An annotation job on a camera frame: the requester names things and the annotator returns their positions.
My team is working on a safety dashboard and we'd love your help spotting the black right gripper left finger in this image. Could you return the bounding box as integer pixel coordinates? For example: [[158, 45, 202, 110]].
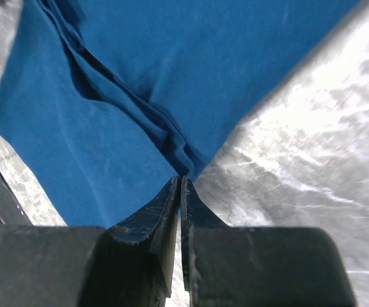
[[108, 177, 178, 297]]

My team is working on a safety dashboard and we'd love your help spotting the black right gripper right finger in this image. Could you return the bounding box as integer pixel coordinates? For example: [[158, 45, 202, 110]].
[[180, 177, 229, 293]]

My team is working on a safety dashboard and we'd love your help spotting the blue t shirt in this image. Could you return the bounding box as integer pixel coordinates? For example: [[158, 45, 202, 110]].
[[0, 0, 356, 227]]

